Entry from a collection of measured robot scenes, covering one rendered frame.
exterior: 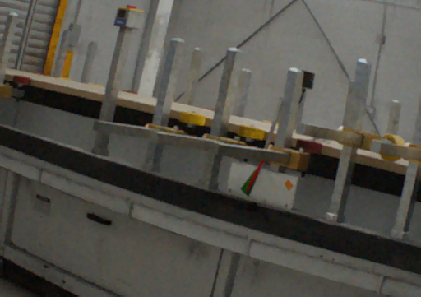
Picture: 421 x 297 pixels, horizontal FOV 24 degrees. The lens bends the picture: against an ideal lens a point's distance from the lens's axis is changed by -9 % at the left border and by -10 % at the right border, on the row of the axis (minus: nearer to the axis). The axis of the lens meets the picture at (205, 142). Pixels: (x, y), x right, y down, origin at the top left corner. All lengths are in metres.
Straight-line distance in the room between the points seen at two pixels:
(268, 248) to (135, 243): 0.82
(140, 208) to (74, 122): 0.69
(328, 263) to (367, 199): 0.27
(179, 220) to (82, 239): 0.77
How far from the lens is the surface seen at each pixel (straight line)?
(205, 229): 3.30
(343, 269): 2.97
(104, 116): 3.62
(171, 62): 3.42
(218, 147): 2.83
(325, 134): 2.76
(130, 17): 3.59
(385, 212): 3.12
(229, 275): 3.49
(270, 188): 3.10
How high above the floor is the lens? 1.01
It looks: 3 degrees down
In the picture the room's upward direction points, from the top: 11 degrees clockwise
